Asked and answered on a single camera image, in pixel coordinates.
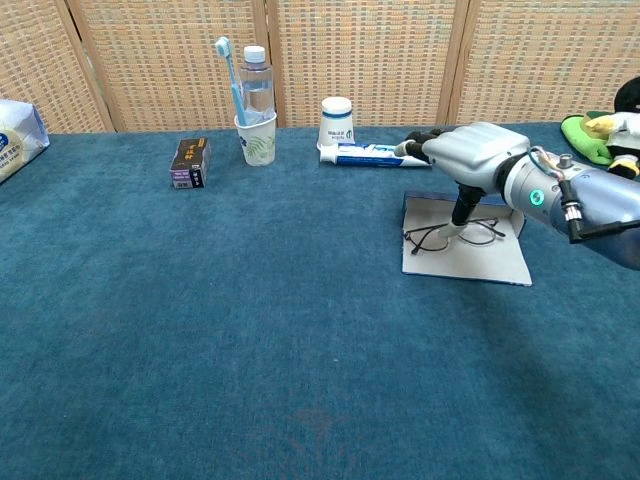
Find woven bamboo folding screen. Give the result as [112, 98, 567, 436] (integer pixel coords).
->
[0, 0, 640, 135]

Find blue glasses case grey lining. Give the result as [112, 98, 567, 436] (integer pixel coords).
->
[401, 191, 533, 287]

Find upturned white blue paper cup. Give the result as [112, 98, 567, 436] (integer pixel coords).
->
[316, 96, 355, 151]

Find thin wire-frame eyeglasses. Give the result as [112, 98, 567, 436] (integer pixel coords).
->
[403, 217, 506, 256]

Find white blue toothpaste tube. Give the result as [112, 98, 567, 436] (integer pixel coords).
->
[318, 142, 434, 170]

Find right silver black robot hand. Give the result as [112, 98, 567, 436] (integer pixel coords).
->
[393, 122, 531, 239]

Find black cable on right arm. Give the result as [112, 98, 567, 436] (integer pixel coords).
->
[558, 177, 640, 245]

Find clear plastic water bottle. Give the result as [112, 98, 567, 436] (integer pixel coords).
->
[238, 44, 276, 126]

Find blue felt table cloth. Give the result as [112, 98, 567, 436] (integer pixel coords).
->
[0, 122, 640, 480]

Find white tissue pack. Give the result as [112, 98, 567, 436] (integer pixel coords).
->
[0, 98, 51, 185]

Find small dark cardboard box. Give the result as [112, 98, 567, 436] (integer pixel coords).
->
[169, 138, 213, 190]

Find green plush cushion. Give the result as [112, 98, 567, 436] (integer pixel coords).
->
[559, 113, 616, 166]

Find light blue toothbrush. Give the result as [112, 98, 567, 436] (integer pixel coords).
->
[214, 36, 250, 126]

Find black white plush toy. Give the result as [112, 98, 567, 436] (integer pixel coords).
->
[584, 74, 640, 177]

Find paper cup with leaf print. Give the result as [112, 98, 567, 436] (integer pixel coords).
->
[233, 112, 278, 167]

